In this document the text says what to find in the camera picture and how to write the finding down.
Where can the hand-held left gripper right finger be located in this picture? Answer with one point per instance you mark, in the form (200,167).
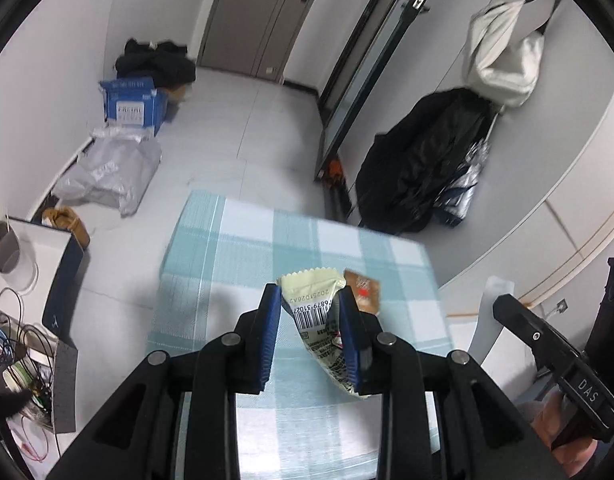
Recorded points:
(349,340)

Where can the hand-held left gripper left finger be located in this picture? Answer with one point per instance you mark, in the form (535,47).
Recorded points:
(269,335)

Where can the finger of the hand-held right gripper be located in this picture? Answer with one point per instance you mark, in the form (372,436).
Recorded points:
(527,327)

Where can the pale barcoded snack packet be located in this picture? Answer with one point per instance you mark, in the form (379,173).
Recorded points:
(312,320)

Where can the person's right hand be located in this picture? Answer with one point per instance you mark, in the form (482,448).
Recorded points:
(554,422)

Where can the brown snack packet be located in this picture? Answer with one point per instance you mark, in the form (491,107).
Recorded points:
(367,292)

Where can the teal checked tablecloth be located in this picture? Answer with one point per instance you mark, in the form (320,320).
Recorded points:
(227,260)

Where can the white cabinet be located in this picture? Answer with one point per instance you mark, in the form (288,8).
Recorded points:
(587,240)

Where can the silver foil bag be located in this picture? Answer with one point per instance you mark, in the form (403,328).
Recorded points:
(462,190)

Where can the orange black tool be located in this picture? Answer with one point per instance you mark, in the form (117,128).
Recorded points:
(334,172)

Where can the black jacket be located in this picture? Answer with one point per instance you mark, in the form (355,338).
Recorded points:
(417,160)

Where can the grey plastic mailing bag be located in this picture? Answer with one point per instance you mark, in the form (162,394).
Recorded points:
(112,170)

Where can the white box with navy sides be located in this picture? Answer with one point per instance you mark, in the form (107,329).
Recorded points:
(42,260)

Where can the white translucent cup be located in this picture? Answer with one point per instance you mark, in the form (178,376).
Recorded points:
(27,272)

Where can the small brown cardboard box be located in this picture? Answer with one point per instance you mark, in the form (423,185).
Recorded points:
(179,93)

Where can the blue cardboard box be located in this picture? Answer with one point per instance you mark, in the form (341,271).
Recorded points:
(134,107)

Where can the black framed glass sliding door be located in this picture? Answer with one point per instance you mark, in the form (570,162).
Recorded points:
(367,75)

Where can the white tote bag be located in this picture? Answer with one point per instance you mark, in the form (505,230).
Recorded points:
(502,60)

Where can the black fuzzy object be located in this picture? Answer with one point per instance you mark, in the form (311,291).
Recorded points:
(7,405)

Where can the grey cup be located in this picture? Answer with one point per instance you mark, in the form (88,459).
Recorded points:
(7,252)

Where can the black clothing pile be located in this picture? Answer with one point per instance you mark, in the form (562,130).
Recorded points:
(157,62)

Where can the grey door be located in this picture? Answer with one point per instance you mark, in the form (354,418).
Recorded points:
(257,10)

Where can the small wall outlet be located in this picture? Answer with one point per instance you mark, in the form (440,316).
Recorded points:
(558,308)

